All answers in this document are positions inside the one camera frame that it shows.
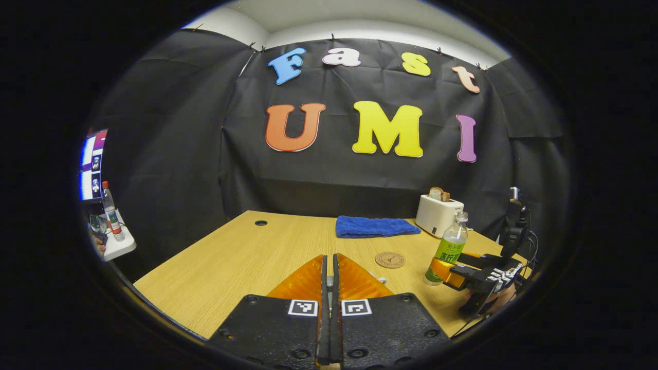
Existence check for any red cap plastic bottle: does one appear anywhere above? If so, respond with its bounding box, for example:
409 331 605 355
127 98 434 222
101 180 125 242

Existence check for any blue towel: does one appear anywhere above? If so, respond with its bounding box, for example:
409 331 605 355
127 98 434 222
336 215 422 239

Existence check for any green label water bottle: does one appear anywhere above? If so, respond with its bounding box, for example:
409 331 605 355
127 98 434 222
424 211 469 286

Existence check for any black backdrop cloth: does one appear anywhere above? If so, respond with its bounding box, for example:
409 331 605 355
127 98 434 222
95 28 571 281

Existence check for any white toaster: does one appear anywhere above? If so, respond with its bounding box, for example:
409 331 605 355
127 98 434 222
415 194 464 238

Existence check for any computer monitor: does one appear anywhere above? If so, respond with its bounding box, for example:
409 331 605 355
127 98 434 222
80 128 108 202

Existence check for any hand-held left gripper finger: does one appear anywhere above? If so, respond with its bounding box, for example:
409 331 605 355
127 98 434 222
206 253 330 369
333 253 453 369

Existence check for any round brown coaster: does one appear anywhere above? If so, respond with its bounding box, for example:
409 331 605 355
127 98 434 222
374 251 406 269

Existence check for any white side table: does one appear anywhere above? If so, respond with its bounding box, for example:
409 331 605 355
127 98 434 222
90 208 137 262

